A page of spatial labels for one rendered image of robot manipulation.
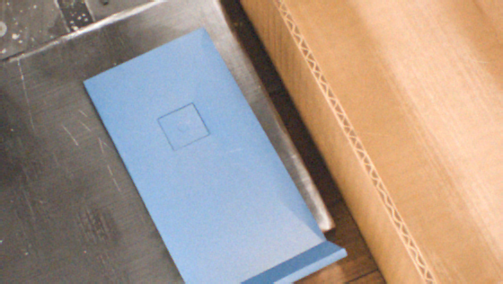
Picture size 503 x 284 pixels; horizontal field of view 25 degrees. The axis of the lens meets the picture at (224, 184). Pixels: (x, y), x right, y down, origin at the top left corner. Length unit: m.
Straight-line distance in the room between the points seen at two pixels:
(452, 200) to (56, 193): 0.20
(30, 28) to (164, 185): 0.14
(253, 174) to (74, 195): 0.09
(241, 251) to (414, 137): 0.11
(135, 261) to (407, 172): 0.15
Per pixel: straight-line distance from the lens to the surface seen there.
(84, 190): 0.57
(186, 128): 0.57
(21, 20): 0.65
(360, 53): 0.62
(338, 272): 0.57
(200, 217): 0.55
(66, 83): 0.60
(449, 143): 0.60
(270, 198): 0.56
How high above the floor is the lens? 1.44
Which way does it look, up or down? 67 degrees down
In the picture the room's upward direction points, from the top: 7 degrees counter-clockwise
